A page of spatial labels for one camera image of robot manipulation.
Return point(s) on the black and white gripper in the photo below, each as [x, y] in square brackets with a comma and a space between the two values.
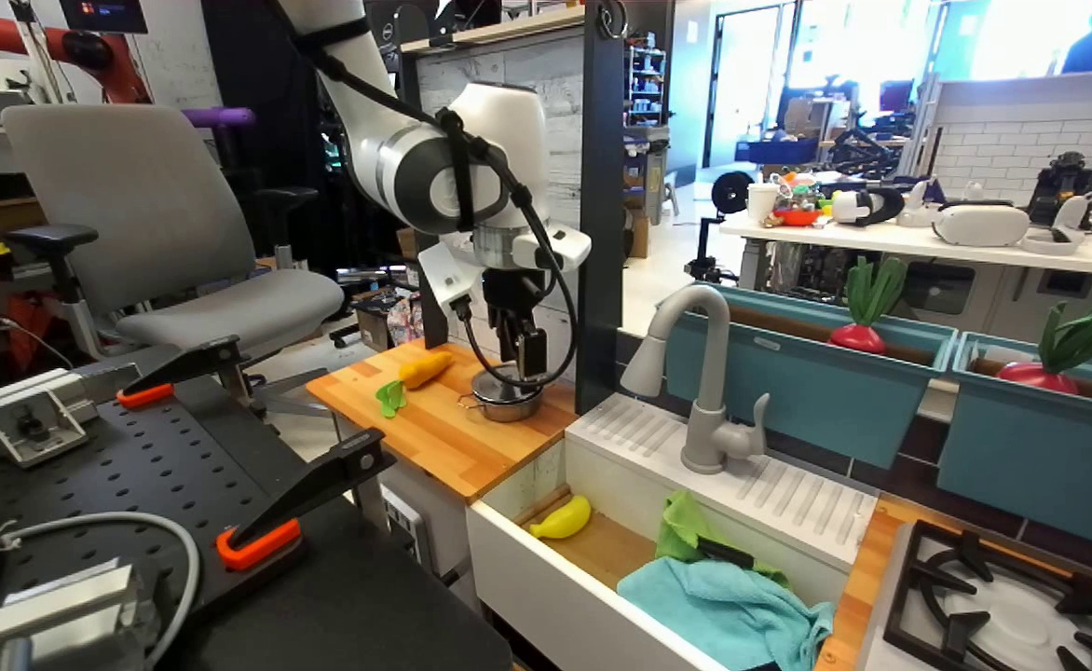
[463, 261]

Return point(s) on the orange plush carrot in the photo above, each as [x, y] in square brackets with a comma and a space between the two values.
[407, 378]

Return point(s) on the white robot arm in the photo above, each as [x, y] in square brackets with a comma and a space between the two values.
[459, 174]

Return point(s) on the small silver pot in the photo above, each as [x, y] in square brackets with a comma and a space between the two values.
[507, 415]

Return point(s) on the wooden butcher block counter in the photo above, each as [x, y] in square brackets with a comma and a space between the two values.
[441, 427]

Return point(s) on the yellow toy banana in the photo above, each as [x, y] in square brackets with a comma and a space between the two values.
[562, 519]

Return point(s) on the grey toy faucet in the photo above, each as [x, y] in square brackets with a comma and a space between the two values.
[714, 440]

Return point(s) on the green cloth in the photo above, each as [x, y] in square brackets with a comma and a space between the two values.
[688, 536]

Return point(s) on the teal planter box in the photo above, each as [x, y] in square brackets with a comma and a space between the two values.
[821, 394]
[1018, 449]

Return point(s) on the black orange clamp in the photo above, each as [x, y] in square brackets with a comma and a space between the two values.
[156, 384]
[341, 473]

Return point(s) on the teal cloth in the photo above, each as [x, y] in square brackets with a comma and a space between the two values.
[734, 618]

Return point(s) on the red toy radish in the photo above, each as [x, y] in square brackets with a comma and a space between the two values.
[869, 293]
[1062, 345]

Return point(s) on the grey office chair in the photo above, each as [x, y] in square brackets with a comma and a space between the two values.
[146, 224]

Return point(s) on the black perforated table plate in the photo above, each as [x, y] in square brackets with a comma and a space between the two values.
[138, 495]

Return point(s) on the toy stove top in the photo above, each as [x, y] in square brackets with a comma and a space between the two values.
[956, 603]

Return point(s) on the black vertical frame post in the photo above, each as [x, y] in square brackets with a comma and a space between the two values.
[601, 200]

